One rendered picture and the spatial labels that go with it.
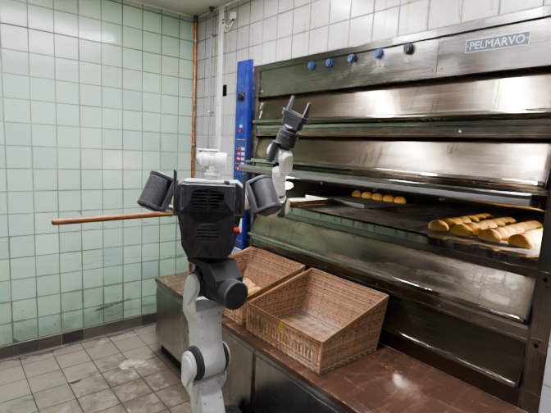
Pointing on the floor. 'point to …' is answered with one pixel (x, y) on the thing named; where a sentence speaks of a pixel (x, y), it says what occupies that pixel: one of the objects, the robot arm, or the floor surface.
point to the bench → (362, 366)
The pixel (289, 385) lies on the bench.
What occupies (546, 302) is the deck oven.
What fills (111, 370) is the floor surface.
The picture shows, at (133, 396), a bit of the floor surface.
